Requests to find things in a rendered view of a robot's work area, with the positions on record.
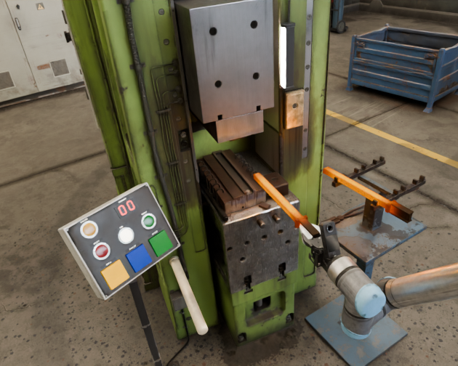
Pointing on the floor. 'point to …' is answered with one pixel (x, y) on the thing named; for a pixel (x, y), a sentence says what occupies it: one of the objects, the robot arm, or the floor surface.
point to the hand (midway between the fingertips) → (304, 224)
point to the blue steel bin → (410, 62)
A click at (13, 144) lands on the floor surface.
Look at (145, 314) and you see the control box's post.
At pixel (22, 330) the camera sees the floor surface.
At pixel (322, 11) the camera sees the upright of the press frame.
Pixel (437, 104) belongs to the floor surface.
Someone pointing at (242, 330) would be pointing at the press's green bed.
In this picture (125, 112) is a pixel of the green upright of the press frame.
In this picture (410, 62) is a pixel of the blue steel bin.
